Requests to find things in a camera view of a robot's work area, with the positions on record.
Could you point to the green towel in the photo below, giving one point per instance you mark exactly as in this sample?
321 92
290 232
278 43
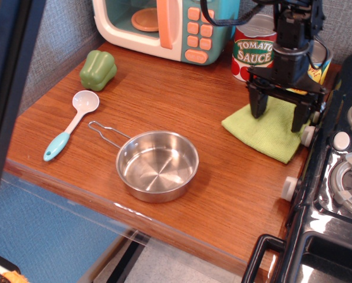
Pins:
269 134

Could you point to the white stove knob bottom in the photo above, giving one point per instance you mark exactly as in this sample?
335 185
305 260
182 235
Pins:
288 188

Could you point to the white stove knob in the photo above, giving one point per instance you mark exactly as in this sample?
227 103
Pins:
315 114
288 188
307 135

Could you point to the white stove knob top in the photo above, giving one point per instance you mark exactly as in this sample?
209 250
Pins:
315 114

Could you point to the small steel pan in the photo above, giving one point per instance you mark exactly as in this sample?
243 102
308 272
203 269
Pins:
156 166

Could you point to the black oven door handle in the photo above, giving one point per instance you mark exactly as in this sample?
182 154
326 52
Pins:
264 242

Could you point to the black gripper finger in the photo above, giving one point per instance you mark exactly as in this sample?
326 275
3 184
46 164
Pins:
301 116
258 101

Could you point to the white stove knob middle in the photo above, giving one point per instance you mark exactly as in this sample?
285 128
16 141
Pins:
307 135

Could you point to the orange microwave plate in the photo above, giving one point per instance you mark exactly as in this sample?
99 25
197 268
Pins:
145 20

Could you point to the black toy stove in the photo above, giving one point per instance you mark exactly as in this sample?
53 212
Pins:
319 231

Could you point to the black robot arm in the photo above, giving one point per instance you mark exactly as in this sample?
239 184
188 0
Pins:
297 24

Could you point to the grey burner lower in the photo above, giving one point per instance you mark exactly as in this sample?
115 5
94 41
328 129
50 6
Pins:
341 182

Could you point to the pineapple slices can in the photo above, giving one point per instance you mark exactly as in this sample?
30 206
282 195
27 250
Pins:
315 64

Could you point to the teal toy microwave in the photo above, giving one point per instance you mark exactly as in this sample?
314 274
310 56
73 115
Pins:
184 33

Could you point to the dark vertical post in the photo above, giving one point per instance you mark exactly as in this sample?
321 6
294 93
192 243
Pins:
19 26

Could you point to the white stove button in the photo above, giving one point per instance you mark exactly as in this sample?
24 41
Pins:
341 141

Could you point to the green toy bell pepper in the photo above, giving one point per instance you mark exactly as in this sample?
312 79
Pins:
98 70

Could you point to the tomato sauce can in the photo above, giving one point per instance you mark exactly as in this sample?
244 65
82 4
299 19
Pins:
253 45

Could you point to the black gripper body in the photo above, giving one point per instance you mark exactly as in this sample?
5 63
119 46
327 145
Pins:
276 80

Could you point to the white and teal spoon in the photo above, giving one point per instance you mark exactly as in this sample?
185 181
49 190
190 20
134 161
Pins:
84 102

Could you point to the orange object bottom left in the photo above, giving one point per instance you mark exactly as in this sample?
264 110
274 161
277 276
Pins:
15 277

